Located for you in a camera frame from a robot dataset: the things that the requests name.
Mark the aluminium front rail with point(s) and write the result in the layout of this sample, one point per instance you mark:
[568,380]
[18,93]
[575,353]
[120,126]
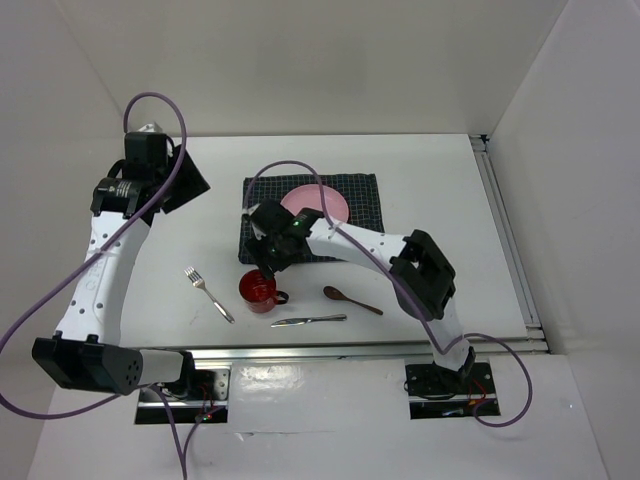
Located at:
[311,352]

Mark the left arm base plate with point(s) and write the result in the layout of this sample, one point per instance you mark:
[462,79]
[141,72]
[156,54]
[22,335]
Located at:
[204,398]

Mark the red enamel mug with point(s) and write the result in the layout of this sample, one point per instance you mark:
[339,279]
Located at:
[260,293]

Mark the pink plastic plate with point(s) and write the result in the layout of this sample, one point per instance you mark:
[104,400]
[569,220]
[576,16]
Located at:
[309,196]

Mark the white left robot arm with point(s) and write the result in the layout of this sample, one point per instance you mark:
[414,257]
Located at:
[85,353]

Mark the silver table knife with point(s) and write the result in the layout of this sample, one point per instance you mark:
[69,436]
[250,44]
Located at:
[289,322]

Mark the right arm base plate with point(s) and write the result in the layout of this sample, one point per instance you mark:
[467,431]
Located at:
[430,397]

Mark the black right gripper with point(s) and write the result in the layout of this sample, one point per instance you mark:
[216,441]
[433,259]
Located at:
[256,248]

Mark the dark checked cloth placemat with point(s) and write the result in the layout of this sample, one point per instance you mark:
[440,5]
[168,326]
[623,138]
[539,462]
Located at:
[360,191]

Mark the aluminium rail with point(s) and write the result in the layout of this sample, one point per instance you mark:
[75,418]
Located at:
[311,352]
[479,145]

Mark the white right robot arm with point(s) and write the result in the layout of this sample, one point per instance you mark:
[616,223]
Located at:
[422,278]

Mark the silver fork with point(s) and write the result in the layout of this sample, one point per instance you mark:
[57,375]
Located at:
[199,283]

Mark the aluminium right side rail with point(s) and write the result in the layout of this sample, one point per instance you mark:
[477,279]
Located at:
[479,145]

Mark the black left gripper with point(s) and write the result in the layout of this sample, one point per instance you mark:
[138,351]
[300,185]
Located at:
[193,184]

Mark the brown wooden spoon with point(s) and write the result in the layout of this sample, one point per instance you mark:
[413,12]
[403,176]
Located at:
[336,295]

